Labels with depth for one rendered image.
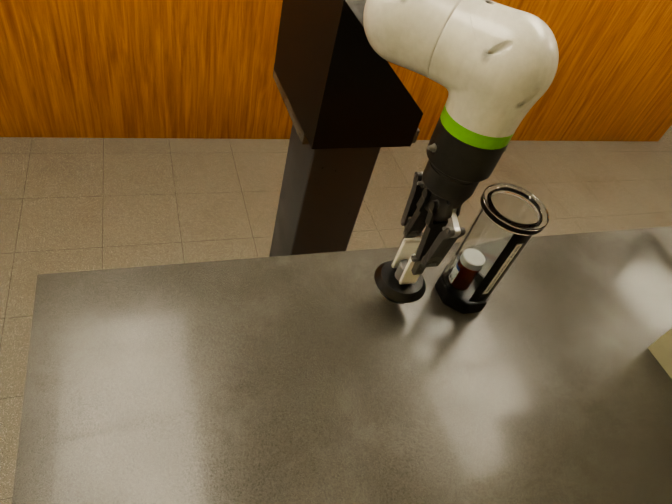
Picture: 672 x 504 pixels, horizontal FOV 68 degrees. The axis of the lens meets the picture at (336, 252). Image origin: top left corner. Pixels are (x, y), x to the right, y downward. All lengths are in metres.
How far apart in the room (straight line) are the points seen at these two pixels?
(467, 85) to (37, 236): 1.94
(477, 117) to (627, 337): 0.64
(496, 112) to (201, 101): 2.15
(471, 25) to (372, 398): 0.52
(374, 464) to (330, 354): 0.18
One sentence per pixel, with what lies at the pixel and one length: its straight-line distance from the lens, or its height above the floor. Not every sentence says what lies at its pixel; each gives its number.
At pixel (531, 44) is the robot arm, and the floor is 1.43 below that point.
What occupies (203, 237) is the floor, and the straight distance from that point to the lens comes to 2.22.
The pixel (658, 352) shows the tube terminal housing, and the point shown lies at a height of 0.95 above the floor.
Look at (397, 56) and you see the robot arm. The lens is 0.63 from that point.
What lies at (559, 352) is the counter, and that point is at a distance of 1.00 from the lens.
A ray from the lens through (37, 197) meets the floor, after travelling 2.46.
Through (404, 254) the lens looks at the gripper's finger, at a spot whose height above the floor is 1.05.
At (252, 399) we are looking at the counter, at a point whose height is 0.94.
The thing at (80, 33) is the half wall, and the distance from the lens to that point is 2.49.
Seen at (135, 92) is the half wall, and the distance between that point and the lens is 2.61.
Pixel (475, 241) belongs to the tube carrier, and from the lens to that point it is 0.84.
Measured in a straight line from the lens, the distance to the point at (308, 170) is 1.40.
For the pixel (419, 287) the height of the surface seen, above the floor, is 1.01.
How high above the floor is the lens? 1.61
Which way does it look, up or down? 46 degrees down
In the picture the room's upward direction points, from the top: 18 degrees clockwise
